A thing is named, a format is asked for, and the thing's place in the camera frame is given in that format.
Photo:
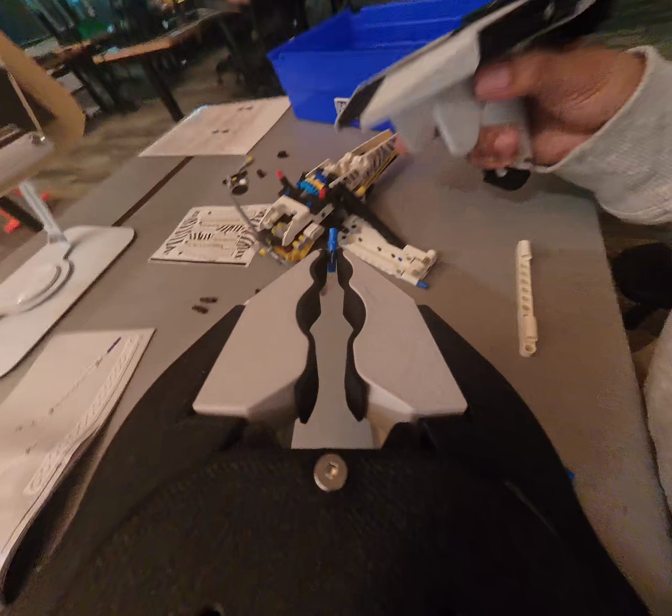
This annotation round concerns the long white lego beam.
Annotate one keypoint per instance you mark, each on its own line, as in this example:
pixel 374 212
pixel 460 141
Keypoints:
pixel 526 295

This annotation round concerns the grey yellow lego connector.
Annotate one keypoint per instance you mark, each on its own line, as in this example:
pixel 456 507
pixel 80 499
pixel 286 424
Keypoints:
pixel 246 161

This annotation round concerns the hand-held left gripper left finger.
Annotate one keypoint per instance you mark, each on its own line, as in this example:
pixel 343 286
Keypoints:
pixel 246 364

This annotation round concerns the large white paper sheet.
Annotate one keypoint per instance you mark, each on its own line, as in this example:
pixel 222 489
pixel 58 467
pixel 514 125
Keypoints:
pixel 57 416

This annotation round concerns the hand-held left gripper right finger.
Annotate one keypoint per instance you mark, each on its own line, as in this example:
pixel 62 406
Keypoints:
pixel 409 364

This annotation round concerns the person's right forearm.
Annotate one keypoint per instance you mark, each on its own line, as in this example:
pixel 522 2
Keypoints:
pixel 624 164

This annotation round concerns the black round lego piece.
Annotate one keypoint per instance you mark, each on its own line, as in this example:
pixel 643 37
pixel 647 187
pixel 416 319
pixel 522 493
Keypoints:
pixel 240 187

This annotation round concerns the blue storage bin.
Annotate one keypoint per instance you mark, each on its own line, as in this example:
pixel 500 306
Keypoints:
pixel 357 59

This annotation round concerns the white zebra lego helicopter model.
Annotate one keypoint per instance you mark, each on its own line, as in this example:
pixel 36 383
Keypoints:
pixel 336 206

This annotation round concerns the person's right hand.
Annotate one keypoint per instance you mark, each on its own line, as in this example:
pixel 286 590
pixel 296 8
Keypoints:
pixel 567 96

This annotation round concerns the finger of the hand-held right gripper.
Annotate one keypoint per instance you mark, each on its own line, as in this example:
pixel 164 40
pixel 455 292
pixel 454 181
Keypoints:
pixel 451 37
pixel 430 85

